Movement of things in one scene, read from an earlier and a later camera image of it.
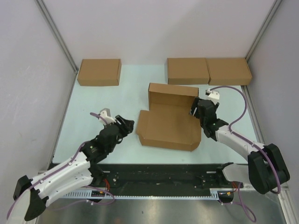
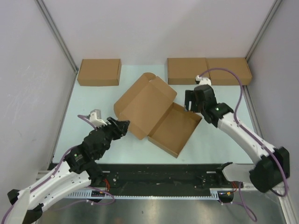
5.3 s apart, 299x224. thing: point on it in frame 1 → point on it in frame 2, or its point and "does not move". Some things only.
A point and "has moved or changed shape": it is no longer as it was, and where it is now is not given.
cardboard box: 229,71 does not move
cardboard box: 168,122 has moved or changed shape
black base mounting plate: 162,177 does not move
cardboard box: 188,71 does not move
